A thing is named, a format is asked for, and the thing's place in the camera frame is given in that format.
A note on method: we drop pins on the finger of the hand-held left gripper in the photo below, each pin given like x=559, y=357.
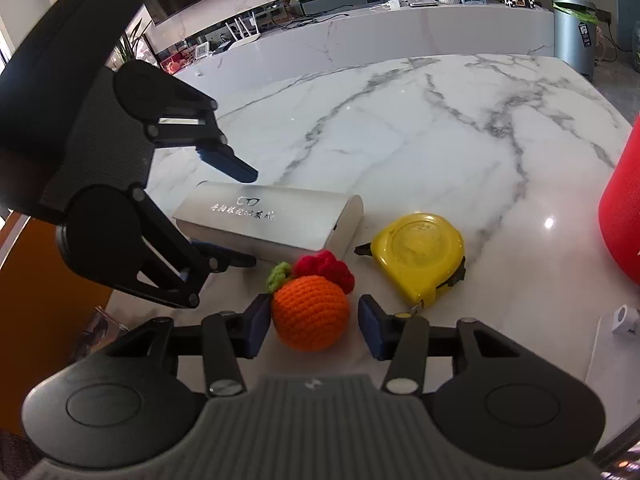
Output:
x=230, y=165
x=227, y=258

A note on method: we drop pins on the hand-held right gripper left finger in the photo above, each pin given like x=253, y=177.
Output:
x=257, y=327

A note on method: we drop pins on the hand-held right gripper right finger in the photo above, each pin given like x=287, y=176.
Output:
x=375, y=327

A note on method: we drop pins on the crocheted orange fruit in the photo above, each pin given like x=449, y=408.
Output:
x=310, y=315

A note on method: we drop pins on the white glasses case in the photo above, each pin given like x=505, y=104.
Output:
x=270, y=220

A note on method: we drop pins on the yellow tape measure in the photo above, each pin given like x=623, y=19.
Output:
x=420, y=250

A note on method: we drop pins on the orange cardboard box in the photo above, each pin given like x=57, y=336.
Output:
x=35, y=245

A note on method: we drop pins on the long-leaf potted plant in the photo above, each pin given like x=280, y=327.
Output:
x=131, y=45

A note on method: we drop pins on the small pink toy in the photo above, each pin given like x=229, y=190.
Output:
x=177, y=65

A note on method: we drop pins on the small white desk clock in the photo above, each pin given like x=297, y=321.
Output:
x=202, y=51

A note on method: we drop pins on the white router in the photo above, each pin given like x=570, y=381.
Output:
x=247, y=35

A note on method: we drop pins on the white marble TV cabinet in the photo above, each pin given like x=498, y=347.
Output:
x=400, y=35

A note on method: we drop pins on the white charger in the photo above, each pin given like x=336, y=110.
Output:
x=392, y=5

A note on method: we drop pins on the white phone stand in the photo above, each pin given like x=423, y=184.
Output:
x=605, y=355

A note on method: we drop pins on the purple fuzzy cloth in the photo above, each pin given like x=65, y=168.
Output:
x=15, y=455

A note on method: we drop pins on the red cup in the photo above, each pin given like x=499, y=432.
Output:
x=625, y=210

